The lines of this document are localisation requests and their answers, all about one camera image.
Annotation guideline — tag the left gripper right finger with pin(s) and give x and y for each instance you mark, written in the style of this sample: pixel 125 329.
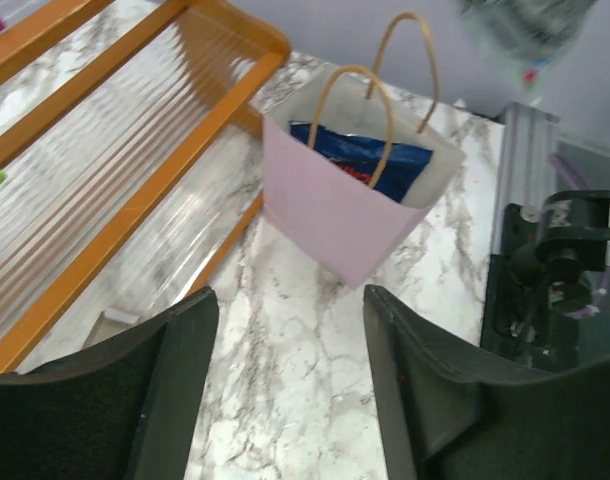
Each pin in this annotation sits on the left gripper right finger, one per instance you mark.
pixel 450 410

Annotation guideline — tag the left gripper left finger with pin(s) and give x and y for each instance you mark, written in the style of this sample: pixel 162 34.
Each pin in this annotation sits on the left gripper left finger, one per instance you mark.
pixel 124 408

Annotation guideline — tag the blue Burts chips bag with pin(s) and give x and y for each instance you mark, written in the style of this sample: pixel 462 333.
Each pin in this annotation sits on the blue Burts chips bag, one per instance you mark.
pixel 340 183

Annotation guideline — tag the white paper bag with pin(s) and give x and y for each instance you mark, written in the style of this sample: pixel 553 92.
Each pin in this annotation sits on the white paper bag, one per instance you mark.
pixel 352 100

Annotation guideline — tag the grey plastic clip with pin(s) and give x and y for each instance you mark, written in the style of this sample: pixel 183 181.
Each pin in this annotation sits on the grey plastic clip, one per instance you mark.
pixel 524 39

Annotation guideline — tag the wooden shelf rack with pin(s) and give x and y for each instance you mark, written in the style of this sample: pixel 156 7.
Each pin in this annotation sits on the wooden shelf rack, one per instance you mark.
pixel 128 185

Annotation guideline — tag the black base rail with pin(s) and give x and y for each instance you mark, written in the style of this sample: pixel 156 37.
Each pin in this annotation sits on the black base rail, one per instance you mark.
pixel 572 330

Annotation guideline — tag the aluminium frame extrusion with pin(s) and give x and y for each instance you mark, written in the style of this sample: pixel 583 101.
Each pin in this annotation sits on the aluminium frame extrusion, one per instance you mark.
pixel 525 176

